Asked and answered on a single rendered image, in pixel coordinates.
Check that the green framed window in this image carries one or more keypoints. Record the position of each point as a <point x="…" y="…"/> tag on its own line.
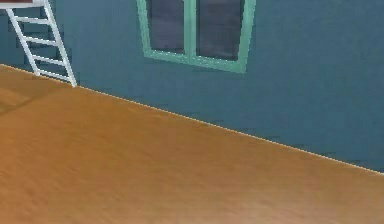
<point x="190" y="40"/>

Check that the white slatted table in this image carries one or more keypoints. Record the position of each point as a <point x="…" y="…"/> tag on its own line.
<point x="55" y="36"/>

